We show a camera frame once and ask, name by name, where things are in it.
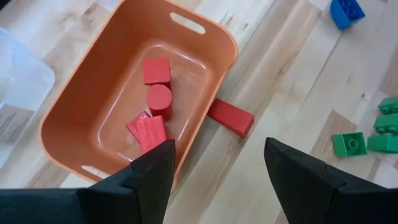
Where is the blue plastic brick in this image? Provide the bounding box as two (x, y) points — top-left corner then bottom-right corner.
(329, 0), (366, 31)

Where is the red wooden arch block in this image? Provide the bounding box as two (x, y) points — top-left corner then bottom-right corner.
(126, 110), (152, 144)

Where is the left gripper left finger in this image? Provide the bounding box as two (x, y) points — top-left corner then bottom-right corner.
(77, 139), (176, 224)

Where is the clear plastic bin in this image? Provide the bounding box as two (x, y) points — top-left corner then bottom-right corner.
(0, 26), (56, 169)

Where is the long green plastic brick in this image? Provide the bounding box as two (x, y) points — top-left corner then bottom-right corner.
(377, 95), (398, 115)

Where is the red wooden cylinder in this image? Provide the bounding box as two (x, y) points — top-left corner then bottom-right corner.
(146, 83), (174, 121)

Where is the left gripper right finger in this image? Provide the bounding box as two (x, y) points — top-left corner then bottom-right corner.
(264, 137), (386, 224)

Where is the orange plastic bin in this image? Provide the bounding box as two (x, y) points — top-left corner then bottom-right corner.
(39, 0), (239, 187)

